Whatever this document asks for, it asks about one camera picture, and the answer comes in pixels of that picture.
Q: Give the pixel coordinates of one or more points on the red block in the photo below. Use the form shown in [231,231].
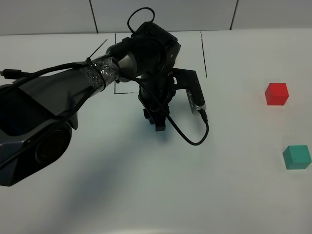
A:
[276,94]

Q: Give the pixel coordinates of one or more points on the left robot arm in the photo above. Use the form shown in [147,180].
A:
[38,112]

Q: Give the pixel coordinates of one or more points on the loose green block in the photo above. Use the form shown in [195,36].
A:
[297,157]

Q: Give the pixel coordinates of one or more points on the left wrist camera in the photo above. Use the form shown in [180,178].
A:
[188,80]

